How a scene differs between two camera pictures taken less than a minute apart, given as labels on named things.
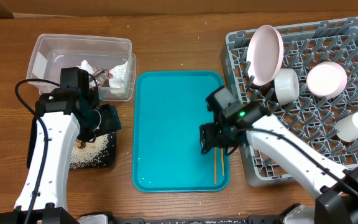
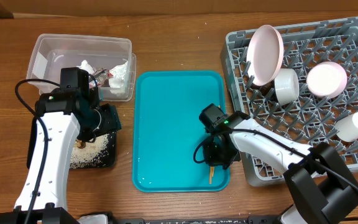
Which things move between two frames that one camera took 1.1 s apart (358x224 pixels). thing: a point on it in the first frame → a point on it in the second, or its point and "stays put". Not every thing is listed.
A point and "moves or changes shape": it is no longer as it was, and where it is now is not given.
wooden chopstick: x=222 y=161 moves or changes shape
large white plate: x=265 y=55 stays put
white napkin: x=119 y=79 stays put
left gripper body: x=109 y=119 stays put
